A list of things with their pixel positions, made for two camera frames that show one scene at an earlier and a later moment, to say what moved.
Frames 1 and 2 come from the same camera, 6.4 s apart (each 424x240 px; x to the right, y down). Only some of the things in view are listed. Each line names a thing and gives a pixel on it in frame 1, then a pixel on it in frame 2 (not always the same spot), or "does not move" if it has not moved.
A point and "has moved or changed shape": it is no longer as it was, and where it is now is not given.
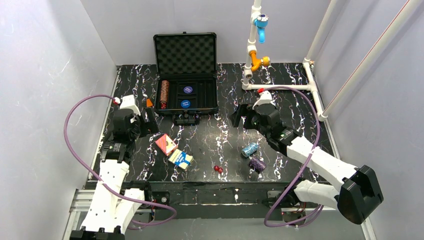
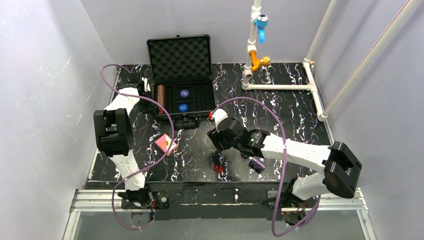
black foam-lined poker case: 185,77 has moved or changed shape
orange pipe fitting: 256,62 does not move
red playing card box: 166,144 does not move
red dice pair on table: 217,169 does not move
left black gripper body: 145,122 to 135,79
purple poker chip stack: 258,165 does not move
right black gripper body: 247,117 to 218,140
